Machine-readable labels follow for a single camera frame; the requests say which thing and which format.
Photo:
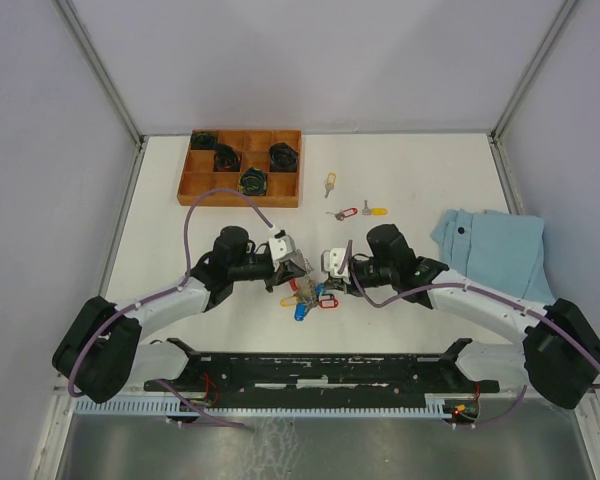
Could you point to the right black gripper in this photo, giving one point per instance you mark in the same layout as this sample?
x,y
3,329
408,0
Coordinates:
x,y
351,289

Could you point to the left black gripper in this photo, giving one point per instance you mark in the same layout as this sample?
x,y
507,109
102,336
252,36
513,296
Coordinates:
x,y
287,272

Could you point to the yellow key tag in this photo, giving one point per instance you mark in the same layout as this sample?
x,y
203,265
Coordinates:
x,y
289,302

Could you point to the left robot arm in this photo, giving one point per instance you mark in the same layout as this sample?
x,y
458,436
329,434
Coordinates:
x,y
105,350

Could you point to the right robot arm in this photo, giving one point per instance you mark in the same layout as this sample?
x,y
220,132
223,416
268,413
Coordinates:
x,y
549,347

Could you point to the wooden compartment tray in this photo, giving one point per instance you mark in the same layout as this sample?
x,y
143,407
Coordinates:
x,y
264,165

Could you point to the yellow tag key right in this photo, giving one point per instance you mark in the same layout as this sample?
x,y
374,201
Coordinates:
x,y
373,211

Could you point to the yellow tag key upper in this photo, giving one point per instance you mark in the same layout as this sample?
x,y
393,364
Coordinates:
x,y
330,183

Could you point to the light blue cloth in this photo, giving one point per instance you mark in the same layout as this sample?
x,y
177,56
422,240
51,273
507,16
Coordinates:
x,y
498,250

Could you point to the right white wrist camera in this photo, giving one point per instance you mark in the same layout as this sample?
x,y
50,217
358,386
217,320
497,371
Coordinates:
x,y
334,263

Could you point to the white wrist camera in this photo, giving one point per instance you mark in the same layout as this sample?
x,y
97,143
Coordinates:
x,y
281,245
334,263

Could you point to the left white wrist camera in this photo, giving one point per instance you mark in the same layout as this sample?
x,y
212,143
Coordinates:
x,y
281,245

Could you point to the white cable duct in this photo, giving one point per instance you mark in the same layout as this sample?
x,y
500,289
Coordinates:
x,y
172,407

